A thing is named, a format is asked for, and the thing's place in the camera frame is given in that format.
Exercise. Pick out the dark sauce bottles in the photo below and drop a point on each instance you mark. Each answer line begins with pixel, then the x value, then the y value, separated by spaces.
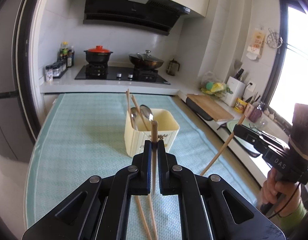
pixel 66 53

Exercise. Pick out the wooden cutting board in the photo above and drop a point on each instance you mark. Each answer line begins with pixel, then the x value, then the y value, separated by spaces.
pixel 210 107

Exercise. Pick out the white spice jar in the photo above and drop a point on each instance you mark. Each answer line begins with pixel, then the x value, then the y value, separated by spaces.
pixel 49 73

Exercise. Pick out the right hand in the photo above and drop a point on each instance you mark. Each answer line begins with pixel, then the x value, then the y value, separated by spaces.
pixel 271 188

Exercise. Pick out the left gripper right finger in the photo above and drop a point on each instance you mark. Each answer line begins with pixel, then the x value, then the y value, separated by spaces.
pixel 163 168

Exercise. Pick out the hanging yellow paper bag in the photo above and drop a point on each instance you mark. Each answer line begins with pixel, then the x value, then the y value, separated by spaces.
pixel 256 44

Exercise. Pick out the white knife block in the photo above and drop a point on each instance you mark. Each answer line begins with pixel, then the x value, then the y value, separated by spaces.
pixel 237 89

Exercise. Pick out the green yellow sponges in bag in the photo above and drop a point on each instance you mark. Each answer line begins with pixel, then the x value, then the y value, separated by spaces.
pixel 213 86

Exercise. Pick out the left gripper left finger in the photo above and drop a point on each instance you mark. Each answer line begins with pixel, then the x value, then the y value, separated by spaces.
pixel 145 169

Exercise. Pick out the black wok with glass lid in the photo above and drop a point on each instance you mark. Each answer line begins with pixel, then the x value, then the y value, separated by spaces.
pixel 145 61

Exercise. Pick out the wooden chopstick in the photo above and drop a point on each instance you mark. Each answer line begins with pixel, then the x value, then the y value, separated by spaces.
pixel 142 216
pixel 129 108
pixel 152 217
pixel 154 140
pixel 221 149
pixel 139 112

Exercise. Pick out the purple cup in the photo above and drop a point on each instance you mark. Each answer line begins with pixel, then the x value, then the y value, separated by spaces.
pixel 255 114

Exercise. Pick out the pink cup with utensils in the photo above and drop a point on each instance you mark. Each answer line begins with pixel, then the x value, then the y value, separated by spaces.
pixel 248 110

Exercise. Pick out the yellow cup container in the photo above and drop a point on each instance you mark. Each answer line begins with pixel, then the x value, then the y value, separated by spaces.
pixel 240 105

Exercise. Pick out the grey refrigerator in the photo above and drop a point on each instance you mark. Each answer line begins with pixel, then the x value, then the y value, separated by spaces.
pixel 15 139

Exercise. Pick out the steel spoon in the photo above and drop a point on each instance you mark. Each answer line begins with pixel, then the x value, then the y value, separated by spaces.
pixel 134 114
pixel 146 114

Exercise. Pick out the black tray under board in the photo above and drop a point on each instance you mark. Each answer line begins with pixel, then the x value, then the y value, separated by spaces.
pixel 197 110

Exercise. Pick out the cream utensil holder box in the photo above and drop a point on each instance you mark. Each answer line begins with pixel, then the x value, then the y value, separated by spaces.
pixel 168 129

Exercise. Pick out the french press coffee maker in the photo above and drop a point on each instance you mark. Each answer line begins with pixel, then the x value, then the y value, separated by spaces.
pixel 173 67

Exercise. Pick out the black range hood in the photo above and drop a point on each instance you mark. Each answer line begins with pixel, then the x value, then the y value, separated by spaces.
pixel 158 16

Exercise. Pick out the black pot with red lid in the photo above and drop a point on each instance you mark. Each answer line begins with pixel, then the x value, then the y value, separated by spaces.
pixel 98 55

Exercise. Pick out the spice jar rack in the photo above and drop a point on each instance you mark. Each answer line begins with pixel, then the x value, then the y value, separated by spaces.
pixel 59 69

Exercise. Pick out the light green lidded pan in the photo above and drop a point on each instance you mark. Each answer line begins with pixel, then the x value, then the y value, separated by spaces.
pixel 244 135

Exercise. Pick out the black gas stove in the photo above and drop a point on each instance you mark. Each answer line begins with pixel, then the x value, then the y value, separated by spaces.
pixel 91 72

